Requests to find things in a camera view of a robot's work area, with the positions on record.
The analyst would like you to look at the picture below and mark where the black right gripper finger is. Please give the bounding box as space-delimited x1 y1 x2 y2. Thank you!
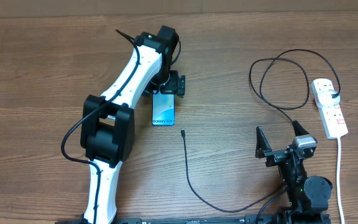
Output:
291 120 309 136
255 126 272 158

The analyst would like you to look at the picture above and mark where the blue Galaxy S24 smartphone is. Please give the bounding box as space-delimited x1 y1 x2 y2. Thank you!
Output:
152 92 175 126

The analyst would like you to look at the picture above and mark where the black USB charging cable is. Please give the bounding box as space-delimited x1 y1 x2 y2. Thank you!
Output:
180 49 342 214

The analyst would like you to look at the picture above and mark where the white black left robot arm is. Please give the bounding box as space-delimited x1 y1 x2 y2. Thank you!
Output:
80 26 185 223

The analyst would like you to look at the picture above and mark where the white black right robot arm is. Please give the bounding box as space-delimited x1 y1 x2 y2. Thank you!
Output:
255 121 333 224

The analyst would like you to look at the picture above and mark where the white charger plug adapter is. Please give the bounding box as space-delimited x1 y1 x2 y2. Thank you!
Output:
314 90 341 108

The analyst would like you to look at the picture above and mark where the white power strip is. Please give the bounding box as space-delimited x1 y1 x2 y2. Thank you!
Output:
311 78 348 139

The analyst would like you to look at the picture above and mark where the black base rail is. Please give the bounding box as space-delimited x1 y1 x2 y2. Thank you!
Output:
54 213 332 224

